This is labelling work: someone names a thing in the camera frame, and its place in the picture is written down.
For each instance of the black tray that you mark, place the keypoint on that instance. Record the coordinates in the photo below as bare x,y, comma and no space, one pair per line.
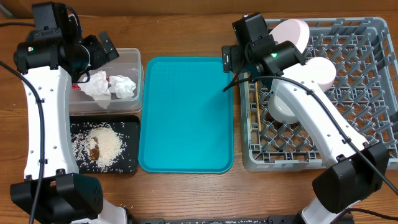
129,126

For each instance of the grey bowl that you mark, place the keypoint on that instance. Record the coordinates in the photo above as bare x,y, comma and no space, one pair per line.
280,111

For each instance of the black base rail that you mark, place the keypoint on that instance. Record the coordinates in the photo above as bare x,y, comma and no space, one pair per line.
277,219

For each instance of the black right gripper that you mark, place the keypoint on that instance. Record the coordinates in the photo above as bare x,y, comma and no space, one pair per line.
228,59

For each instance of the small pink plate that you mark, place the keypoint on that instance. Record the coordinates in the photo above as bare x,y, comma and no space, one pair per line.
322,71

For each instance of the brown food piece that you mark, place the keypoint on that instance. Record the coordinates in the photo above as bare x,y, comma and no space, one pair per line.
94,149

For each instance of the large white plate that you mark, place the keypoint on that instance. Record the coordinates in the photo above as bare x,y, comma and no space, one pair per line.
294,30

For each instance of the clear plastic bin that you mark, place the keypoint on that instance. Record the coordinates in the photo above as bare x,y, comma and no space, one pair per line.
128,64

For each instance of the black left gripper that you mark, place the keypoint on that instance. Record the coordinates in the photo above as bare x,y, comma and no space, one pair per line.
101,57

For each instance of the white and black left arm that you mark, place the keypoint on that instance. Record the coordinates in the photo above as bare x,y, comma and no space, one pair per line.
53,190

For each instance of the white tissue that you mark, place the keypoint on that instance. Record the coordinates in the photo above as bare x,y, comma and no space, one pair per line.
101,87

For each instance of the white rice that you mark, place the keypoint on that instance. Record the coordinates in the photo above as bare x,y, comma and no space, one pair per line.
110,143

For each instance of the teal plastic tray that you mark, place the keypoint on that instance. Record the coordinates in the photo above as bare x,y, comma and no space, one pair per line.
187,123

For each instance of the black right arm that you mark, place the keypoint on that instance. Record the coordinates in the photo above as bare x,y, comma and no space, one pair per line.
355,169

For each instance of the grey dish rack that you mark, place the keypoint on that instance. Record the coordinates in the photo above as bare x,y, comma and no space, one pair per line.
364,92

